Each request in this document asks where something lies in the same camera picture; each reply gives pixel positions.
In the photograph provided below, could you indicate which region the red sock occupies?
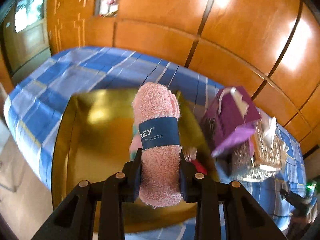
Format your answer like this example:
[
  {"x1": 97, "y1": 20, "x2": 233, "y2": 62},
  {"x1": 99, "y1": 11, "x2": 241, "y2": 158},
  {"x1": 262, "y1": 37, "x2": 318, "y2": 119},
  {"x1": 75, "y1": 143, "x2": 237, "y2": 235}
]
[{"x1": 191, "y1": 159, "x2": 207, "y2": 175}]

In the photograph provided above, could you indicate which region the pink washcloth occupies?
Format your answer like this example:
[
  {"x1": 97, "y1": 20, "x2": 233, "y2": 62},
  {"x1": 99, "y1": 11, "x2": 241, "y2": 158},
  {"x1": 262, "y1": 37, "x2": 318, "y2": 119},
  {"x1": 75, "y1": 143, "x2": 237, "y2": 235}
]
[{"x1": 131, "y1": 82, "x2": 182, "y2": 207}]

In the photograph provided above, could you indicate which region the blue plush toy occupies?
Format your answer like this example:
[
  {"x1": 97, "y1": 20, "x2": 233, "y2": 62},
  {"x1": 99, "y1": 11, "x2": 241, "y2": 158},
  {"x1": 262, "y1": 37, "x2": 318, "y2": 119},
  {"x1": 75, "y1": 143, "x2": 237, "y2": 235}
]
[{"x1": 130, "y1": 124, "x2": 140, "y2": 152}]

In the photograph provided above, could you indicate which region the ornate gold tissue box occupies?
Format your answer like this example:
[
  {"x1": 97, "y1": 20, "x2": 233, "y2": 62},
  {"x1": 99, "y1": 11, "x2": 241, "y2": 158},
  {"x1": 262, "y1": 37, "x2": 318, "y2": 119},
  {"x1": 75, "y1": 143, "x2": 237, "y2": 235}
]
[{"x1": 230, "y1": 116, "x2": 289, "y2": 182}]

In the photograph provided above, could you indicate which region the white tissue paper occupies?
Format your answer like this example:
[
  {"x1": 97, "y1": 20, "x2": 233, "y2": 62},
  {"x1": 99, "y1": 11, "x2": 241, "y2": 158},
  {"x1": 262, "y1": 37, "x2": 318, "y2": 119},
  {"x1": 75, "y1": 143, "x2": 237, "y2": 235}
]
[{"x1": 264, "y1": 116, "x2": 277, "y2": 145}]

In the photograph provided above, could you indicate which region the gold metal tray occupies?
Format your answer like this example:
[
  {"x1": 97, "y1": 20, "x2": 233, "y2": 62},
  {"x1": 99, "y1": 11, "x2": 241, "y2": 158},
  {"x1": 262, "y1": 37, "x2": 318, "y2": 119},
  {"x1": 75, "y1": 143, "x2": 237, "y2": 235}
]
[{"x1": 51, "y1": 88, "x2": 210, "y2": 233}]

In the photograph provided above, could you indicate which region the purple cardboard carton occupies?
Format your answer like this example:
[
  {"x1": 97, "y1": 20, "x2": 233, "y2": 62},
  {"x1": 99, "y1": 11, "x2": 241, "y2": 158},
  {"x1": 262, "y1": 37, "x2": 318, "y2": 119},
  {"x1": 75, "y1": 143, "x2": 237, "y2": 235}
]
[{"x1": 200, "y1": 86, "x2": 261, "y2": 157}]

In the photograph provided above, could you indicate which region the blue plaid bedsheet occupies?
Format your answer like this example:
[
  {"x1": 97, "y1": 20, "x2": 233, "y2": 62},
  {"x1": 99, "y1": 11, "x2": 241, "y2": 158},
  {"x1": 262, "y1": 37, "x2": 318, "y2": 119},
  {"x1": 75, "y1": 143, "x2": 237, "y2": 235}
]
[{"x1": 4, "y1": 47, "x2": 306, "y2": 239}]

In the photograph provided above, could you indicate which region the wooden wardrobe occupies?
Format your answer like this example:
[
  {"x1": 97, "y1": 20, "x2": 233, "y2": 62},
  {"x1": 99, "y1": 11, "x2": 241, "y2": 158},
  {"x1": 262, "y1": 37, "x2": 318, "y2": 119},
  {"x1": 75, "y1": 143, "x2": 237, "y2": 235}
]
[{"x1": 47, "y1": 0, "x2": 319, "y2": 153}]

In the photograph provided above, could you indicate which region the wooden door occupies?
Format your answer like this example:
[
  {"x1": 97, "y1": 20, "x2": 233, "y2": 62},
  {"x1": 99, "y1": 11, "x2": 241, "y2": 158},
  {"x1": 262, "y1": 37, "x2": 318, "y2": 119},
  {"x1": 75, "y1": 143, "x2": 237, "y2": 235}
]
[{"x1": 1, "y1": 0, "x2": 51, "y2": 76}]

